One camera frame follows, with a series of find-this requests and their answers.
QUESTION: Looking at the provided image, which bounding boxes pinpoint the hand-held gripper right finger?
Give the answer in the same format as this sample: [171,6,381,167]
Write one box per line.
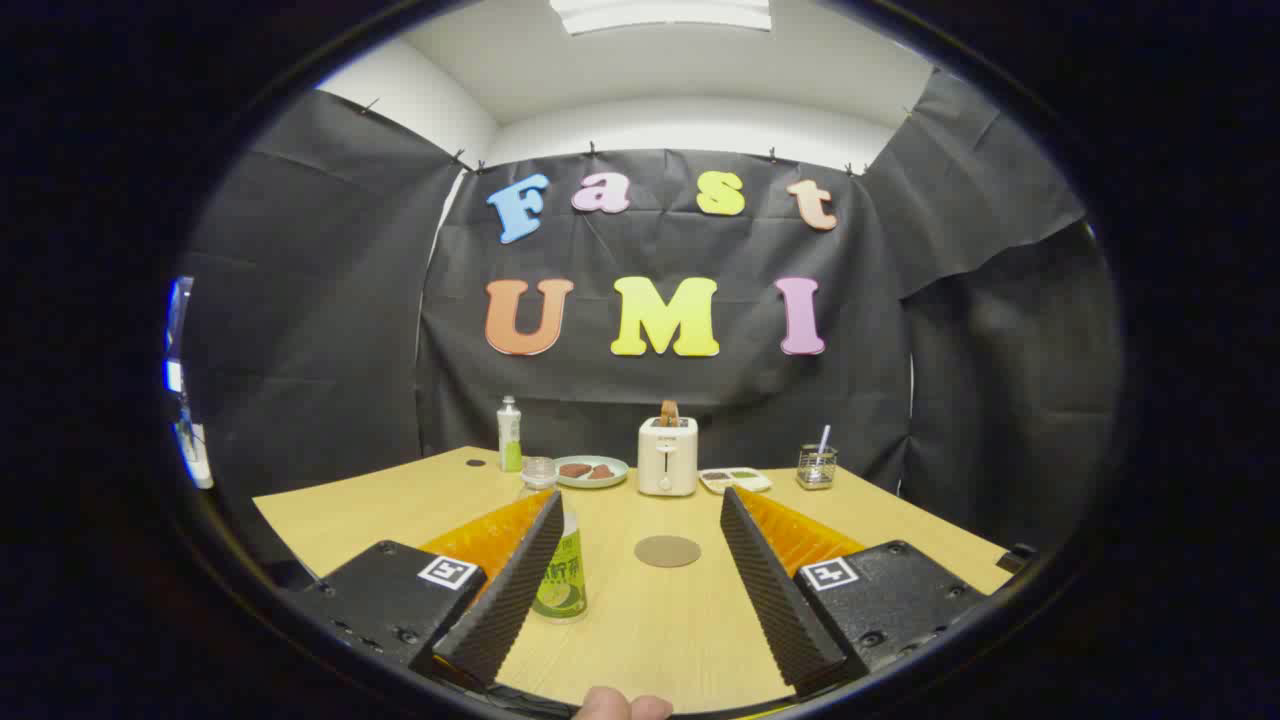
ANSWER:
[719,486,991,698]

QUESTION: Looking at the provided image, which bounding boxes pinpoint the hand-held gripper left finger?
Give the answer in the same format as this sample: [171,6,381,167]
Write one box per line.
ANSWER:
[280,488,567,691]

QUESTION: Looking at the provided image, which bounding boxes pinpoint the clear green label juice bottle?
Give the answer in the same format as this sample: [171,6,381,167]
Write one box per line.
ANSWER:
[518,457,589,625]

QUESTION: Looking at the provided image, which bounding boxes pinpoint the round brown coaster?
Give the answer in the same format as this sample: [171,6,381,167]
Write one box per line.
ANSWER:
[634,535,702,569]

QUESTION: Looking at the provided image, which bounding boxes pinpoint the small white green bottle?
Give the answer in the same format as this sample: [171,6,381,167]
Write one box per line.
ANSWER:
[497,395,524,473]

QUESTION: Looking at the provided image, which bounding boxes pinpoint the white divided food tray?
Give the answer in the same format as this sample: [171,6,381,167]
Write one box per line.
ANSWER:
[699,467,773,496]

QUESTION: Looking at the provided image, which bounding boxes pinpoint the wooden table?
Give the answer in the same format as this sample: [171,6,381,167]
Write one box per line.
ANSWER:
[252,445,1016,716]

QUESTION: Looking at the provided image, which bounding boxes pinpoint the pale green plate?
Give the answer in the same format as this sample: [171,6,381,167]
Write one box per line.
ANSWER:
[554,455,630,490]

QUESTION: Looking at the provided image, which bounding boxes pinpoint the cream toaster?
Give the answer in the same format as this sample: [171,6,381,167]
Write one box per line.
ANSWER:
[637,416,699,498]

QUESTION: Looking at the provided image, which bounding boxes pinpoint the clear wire-pattern holder jar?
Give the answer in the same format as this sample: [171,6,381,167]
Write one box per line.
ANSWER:
[797,444,838,491]

